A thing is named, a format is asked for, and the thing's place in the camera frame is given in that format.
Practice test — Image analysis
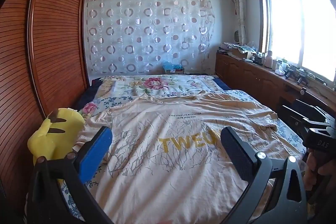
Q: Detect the circle-patterned wall cloth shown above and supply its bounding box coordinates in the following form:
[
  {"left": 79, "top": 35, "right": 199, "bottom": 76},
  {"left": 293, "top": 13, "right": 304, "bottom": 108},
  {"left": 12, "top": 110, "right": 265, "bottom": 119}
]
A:
[{"left": 84, "top": 0, "right": 217, "bottom": 75}]

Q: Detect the yellow plush toy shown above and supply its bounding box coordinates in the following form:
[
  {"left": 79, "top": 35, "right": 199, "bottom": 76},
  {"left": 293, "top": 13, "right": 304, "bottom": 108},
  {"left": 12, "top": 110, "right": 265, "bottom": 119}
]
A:
[{"left": 28, "top": 108, "right": 86, "bottom": 185}]

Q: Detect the beige printed t-shirt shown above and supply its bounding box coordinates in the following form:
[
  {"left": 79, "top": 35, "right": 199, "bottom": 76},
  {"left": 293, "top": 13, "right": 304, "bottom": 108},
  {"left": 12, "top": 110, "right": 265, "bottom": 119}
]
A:
[{"left": 76, "top": 90, "right": 306, "bottom": 224}]

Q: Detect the wooden cabinet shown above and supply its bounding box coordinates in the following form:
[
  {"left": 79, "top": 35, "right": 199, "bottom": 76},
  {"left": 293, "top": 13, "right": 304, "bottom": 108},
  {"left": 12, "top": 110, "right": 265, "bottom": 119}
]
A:
[{"left": 215, "top": 52, "right": 336, "bottom": 122}]

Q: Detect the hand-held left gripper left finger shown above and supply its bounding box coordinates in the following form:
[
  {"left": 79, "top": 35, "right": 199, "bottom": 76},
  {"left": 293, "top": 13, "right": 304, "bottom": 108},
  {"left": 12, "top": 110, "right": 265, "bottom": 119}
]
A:
[{"left": 28, "top": 126, "right": 116, "bottom": 224}]

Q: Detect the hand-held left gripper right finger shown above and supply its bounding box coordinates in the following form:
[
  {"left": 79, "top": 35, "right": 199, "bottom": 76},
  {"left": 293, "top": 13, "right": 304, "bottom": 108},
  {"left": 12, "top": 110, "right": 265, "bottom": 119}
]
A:
[{"left": 220, "top": 126, "right": 308, "bottom": 224}]

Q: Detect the blue floral bed sheet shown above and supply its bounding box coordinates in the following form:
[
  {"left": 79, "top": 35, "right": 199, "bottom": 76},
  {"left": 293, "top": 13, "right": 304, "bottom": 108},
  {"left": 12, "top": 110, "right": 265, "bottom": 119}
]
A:
[{"left": 60, "top": 90, "right": 306, "bottom": 224}]

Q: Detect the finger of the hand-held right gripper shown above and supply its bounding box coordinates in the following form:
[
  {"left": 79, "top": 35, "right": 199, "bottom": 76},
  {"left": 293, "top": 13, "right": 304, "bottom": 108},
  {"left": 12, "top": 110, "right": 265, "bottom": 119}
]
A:
[
  {"left": 282, "top": 105, "right": 311, "bottom": 132},
  {"left": 294, "top": 99, "right": 330, "bottom": 119}
]

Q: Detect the box with blue contents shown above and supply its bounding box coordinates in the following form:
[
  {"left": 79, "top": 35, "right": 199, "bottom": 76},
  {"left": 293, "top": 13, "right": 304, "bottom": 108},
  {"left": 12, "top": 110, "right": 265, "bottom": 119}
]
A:
[{"left": 162, "top": 60, "right": 185, "bottom": 75}]

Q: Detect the black handheld device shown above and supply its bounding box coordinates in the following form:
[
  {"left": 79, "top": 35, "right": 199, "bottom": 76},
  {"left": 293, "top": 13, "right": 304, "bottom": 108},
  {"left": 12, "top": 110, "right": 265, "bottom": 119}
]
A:
[{"left": 285, "top": 65, "right": 309, "bottom": 83}]

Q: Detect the pink bottle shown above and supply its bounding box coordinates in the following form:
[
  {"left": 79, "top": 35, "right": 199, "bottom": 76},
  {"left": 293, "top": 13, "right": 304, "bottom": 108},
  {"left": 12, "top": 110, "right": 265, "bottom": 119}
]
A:
[{"left": 264, "top": 50, "right": 273, "bottom": 68}]

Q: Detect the person's right hand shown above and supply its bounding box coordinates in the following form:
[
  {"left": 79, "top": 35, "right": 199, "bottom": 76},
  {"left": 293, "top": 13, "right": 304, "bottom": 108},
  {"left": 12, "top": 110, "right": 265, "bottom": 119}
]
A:
[{"left": 304, "top": 149, "right": 326, "bottom": 190}]

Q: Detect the wooden-framed window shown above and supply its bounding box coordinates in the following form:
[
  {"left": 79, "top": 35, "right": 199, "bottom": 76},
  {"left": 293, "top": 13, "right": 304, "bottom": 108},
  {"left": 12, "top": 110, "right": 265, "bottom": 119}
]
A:
[{"left": 259, "top": 0, "right": 336, "bottom": 90}]

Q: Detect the pile of papers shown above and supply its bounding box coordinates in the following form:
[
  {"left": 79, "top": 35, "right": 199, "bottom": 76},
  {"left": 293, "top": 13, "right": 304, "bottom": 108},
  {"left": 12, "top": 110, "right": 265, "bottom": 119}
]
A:
[{"left": 217, "top": 42, "right": 259, "bottom": 62}]

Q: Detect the wooden wardrobe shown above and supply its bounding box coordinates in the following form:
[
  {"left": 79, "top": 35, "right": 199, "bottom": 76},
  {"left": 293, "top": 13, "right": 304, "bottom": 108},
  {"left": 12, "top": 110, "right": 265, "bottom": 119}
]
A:
[{"left": 0, "top": 0, "right": 91, "bottom": 224}]

